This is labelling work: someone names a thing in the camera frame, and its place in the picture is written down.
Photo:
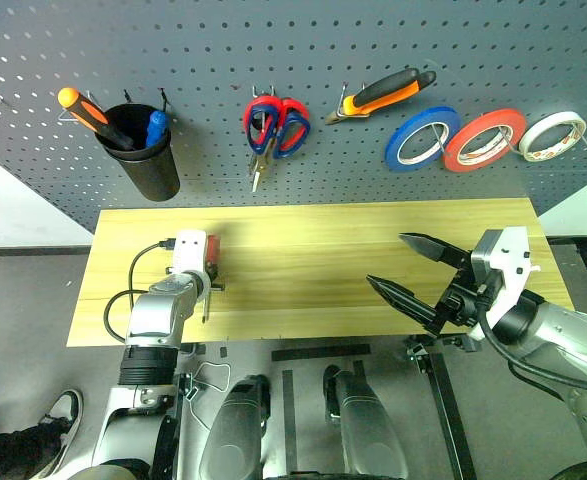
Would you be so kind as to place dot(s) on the black cup holder hook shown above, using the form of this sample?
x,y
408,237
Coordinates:
x,y
126,95
163,99

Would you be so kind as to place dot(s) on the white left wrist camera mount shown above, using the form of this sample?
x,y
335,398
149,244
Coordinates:
x,y
190,255

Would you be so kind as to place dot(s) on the black trouser leg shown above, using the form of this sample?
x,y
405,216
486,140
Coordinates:
x,y
8,452

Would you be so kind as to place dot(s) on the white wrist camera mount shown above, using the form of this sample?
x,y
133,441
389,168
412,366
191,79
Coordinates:
x,y
513,247
190,255

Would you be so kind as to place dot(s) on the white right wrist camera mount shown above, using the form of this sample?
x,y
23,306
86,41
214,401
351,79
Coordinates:
x,y
513,247

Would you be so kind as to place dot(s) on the white tape roll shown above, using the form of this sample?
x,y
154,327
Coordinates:
x,y
533,140

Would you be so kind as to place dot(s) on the dark grey rounded shell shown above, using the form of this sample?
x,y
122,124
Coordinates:
x,y
368,430
238,430

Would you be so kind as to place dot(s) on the red tape roll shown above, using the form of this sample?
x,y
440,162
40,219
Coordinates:
x,y
455,147

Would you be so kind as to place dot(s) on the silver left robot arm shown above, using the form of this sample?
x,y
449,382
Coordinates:
x,y
153,320

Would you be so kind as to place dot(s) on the blue tape roll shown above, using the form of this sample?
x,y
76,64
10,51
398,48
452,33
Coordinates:
x,y
398,142

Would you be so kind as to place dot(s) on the black floor tape strip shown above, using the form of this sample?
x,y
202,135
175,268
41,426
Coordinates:
x,y
289,415
358,369
320,352

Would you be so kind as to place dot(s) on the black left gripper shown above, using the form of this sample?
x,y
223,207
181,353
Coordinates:
x,y
214,272

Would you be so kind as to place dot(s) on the white black sneaker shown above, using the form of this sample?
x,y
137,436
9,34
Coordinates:
x,y
65,407

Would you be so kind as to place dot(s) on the orange black screwdriver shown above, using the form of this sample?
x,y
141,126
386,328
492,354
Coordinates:
x,y
93,117

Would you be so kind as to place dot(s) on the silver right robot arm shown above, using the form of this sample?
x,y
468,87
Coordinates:
x,y
563,325

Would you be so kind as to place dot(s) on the black cup holder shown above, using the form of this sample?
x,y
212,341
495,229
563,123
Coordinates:
x,y
148,170

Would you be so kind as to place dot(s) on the grey metal pegboard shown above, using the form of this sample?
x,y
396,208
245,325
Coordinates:
x,y
323,50

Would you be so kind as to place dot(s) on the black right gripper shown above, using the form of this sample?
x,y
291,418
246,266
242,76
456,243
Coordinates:
x,y
460,302

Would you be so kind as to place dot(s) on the black metal table frame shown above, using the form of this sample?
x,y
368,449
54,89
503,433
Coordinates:
x,y
445,400

